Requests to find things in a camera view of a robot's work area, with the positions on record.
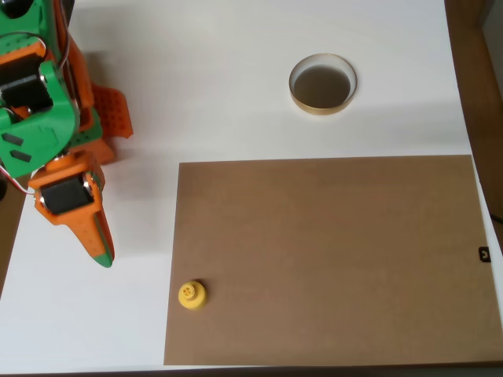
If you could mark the orange gripper, black servo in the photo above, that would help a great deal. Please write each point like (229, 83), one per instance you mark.
(66, 198)

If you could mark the small yellow bottle-shaped toy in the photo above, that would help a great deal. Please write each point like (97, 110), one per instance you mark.
(190, 296)

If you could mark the orange robot base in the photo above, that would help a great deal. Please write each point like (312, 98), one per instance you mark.
(114, 112)

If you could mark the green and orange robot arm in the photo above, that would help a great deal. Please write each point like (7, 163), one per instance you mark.
(39, 133)

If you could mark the round gold-rimmed bowl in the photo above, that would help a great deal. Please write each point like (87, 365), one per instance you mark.
(322, 88)

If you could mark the brown rectangular board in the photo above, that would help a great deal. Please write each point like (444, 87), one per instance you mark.
(314, 255)

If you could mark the small black tag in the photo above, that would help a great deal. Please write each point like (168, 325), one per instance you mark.
(484, 254)

